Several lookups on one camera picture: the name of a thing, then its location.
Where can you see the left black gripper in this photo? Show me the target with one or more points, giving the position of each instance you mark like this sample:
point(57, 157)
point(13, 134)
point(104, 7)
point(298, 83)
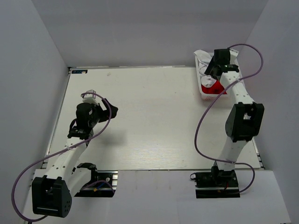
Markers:
point(114, 111)

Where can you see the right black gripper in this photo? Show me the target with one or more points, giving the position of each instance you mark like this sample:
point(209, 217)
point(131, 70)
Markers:
point(210, 69)

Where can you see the white t-shirt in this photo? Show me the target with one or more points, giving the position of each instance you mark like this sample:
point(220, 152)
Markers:
point(231, 75)

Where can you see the red t-shirt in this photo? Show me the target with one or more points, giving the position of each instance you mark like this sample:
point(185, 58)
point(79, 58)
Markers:
point(215, 89)

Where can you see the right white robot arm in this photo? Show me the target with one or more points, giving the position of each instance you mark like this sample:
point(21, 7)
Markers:
point(245, 118)

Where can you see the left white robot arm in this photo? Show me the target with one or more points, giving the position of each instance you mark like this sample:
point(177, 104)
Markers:
point(52, 194)

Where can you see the white plastic basket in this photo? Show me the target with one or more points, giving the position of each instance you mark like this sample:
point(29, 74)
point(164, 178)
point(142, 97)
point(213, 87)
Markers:
point(208, 86)

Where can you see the blue table label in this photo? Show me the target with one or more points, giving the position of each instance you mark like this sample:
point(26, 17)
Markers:
point(79, 71)

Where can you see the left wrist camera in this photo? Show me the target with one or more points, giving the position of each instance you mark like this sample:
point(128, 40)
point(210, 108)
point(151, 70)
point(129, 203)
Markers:
point(89, 97)

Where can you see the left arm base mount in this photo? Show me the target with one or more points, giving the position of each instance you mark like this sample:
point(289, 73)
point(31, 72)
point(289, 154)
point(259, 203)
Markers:
point(103, 186)

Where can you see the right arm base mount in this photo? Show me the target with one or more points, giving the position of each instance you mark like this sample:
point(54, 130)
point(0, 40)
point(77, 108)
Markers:
point(208, 187)

